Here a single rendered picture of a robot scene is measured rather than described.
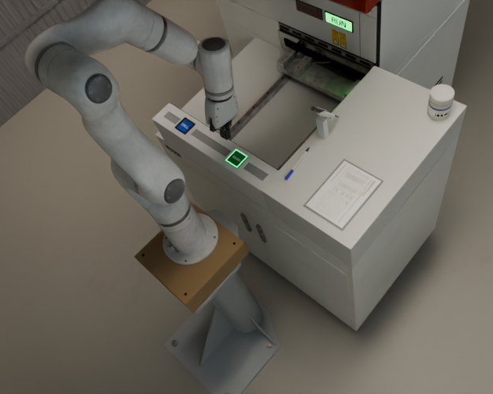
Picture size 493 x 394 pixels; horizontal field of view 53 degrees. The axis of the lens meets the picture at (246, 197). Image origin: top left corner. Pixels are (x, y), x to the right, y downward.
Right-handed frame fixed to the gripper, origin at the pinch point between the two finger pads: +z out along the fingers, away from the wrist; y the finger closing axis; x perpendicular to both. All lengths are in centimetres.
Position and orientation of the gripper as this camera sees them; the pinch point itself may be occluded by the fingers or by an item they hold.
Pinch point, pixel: (224, 132)
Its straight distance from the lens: 155.4
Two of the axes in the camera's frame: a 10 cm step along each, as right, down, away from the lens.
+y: -6.8, 5.9, -4.3
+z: 0.6, 6.3, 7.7
